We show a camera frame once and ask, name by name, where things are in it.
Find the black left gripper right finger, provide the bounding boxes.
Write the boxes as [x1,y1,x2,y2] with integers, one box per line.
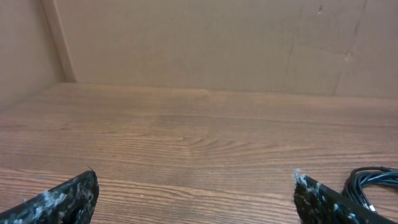
[293,169,397,224]

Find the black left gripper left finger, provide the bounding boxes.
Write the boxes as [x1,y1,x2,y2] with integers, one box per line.
[1,170,100,224]

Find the black cable bundle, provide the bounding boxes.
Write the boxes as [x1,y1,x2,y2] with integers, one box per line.
[341,166,398,213]

